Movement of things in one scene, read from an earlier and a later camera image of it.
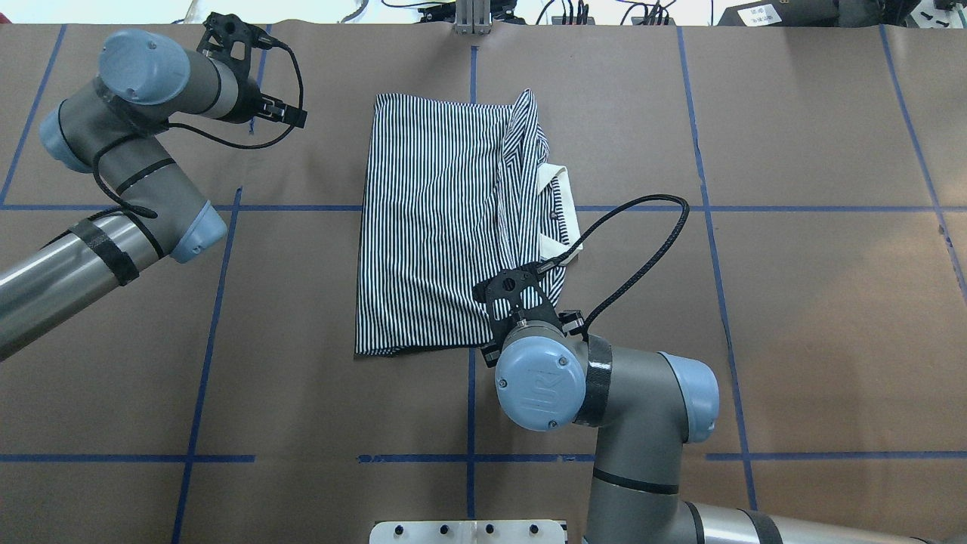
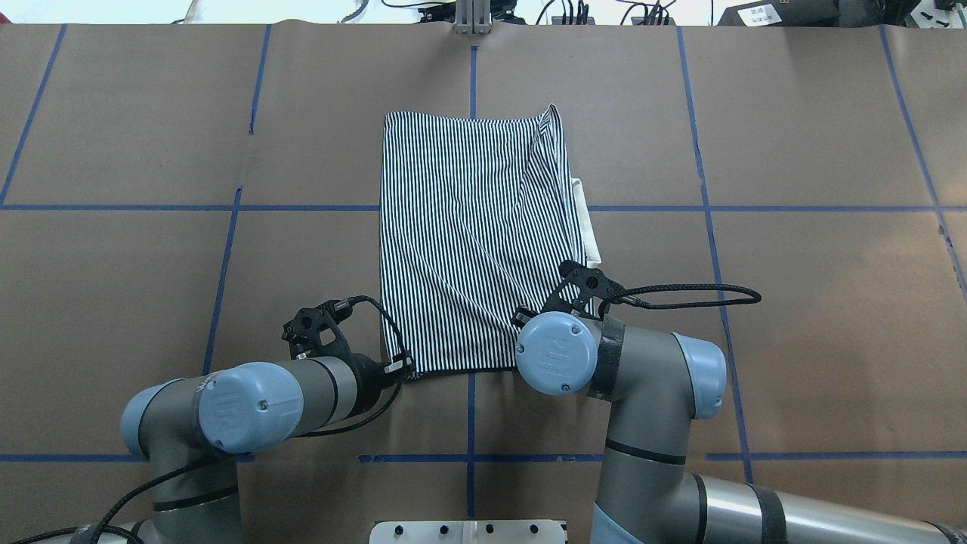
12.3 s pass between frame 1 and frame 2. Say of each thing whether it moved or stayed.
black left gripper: moved
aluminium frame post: stayed
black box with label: stayed
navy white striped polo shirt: moved
